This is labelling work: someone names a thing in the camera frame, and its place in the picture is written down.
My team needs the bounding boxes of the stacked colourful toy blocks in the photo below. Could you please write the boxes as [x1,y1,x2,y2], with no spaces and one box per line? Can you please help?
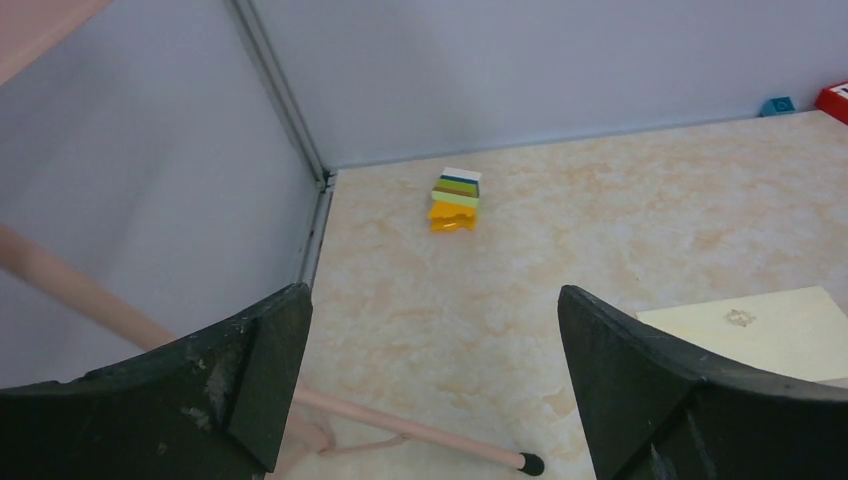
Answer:
[427,167,482,232]

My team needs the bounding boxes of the pink perforated music stand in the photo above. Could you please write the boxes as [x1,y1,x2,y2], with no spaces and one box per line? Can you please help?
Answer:
[0,0,546,480]

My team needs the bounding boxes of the yellow envelope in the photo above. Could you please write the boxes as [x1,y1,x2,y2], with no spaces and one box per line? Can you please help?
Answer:
[637,286,847,385]

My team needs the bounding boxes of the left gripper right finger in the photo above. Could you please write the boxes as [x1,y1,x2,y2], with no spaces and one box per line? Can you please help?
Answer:
[558,285,847,479]

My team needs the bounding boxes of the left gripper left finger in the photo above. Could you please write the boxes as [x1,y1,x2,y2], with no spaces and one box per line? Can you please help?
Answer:
[1,283,312,479]

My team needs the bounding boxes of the small blue block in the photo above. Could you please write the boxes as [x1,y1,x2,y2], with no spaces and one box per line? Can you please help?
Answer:
[759,96,796,117]

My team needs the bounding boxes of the red toy block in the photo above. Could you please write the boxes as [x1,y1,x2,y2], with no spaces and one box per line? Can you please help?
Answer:
[814,81,848,125]

